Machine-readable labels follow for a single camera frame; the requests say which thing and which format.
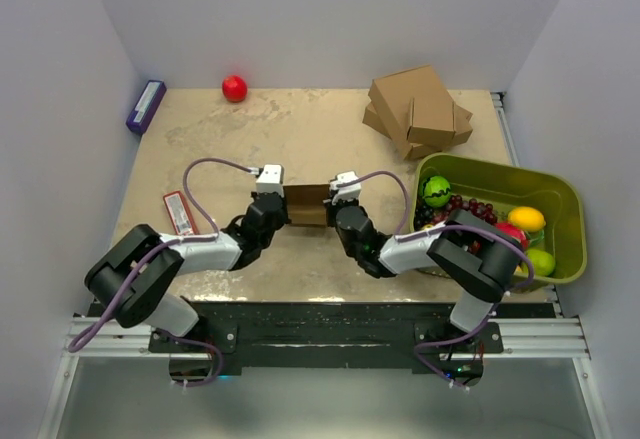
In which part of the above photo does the folded cardboard box bottom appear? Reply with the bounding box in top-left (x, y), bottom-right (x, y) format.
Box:
top-left (363, 103), bottom-right (473, 160)

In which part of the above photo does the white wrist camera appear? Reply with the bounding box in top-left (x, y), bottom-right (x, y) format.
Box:
top-left (249, 164), bottom-right (284, 197)
top-left (329, 171), bottom-right (361, 205)

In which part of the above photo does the yellow lemon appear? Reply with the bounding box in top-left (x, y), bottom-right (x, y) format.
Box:
top-left (507, 206), bottom-right (546, 233)

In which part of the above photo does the red apple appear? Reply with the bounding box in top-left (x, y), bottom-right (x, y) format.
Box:
top-left (221, 75), bottom-right (248, 103)

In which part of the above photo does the aluminium frame rail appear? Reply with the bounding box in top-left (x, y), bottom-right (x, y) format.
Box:
top-left (66, 90), bottom-right (589, 361)

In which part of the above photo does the green plastic tub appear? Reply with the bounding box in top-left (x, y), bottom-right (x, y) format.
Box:
top-left (413, 153), bottom-right (587, 291)

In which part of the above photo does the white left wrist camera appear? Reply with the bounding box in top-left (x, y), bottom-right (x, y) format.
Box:
top-left (249, 164), bottom-right (284, 197)

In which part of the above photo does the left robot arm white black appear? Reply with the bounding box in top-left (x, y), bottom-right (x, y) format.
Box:
top-left (85, 192), bottom-right (288, 351)

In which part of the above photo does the red grapes bunch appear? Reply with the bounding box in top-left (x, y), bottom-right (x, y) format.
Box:
top-left (431, 195), bottom-right (498, 225)

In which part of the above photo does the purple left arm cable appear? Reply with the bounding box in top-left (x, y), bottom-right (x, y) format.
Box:
top-left (67, 157), bottom-right (261, 354)

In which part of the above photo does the brown cardboard box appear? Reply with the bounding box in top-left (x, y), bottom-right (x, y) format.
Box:
top-left (284, 184), bottom-right (329, 227)

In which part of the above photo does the folded cardboard box front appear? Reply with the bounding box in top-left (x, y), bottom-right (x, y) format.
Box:
top-left (407, 98), bottom-right (473, 149)

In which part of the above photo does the dark grapes bunch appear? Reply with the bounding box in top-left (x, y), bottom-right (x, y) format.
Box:
top-left (413, 200), bottom-right (435, 230)

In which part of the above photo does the green watermelon ball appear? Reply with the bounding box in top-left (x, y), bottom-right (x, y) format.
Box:
top-left (418, 175), bottom-right (452, 208)

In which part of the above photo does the purple rectangular box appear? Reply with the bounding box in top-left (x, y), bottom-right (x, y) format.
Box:
top-left (125, 80), bottom-right (167, 136)

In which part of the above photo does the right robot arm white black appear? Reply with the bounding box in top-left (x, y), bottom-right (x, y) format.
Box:
top-left (327, 200), bottom-right (527, 352)

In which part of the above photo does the red rectangular box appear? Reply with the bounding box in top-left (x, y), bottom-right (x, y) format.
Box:
top-left (163, 191), bottom-right (199, 236)

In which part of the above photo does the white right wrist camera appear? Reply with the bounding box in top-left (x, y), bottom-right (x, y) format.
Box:
top-left (329, 171), bottom-right (361, 205)

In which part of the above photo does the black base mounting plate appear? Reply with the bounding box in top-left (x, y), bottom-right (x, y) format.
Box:
top-left (89, 300), bottom-right (556, 378)

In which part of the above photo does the red dragon fruit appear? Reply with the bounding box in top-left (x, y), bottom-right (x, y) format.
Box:
top-left (494, 222), bottom-right (530, 250)

